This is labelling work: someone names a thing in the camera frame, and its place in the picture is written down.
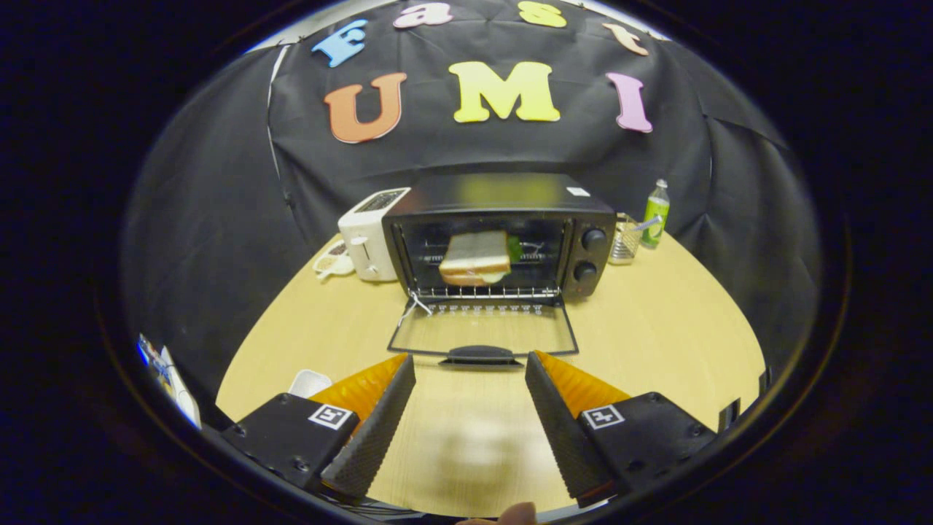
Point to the green plastic bottle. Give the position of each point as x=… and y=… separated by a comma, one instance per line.
x=655, y=215

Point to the colourful clutter pile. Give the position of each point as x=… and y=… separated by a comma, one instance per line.
x=171, y=383

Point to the clear glass holder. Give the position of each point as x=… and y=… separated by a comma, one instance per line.
x=623, y=248

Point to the white bread sandwich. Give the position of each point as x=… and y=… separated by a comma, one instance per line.
x=475, y=255

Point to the black backdrop cloth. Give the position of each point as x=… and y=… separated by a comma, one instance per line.
x=219, y=219

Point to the white plate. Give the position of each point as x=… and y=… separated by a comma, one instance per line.
x=310, y=383

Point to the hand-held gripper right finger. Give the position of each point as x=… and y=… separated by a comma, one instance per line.
x=557, y=426

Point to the black toaster oven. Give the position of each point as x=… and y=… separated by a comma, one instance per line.
x=503, y=191

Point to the white pop-up toaster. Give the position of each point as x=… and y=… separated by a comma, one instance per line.
x=368, y=240

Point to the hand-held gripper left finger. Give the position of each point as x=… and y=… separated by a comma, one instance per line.
x=379, y=423

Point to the black chair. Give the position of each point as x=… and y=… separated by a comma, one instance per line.
x=729, y=415
x=765, y=381

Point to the blue white pen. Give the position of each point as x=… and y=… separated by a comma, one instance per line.
x=645, y=223

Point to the small white dish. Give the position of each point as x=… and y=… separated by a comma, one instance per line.
x=334, y=264

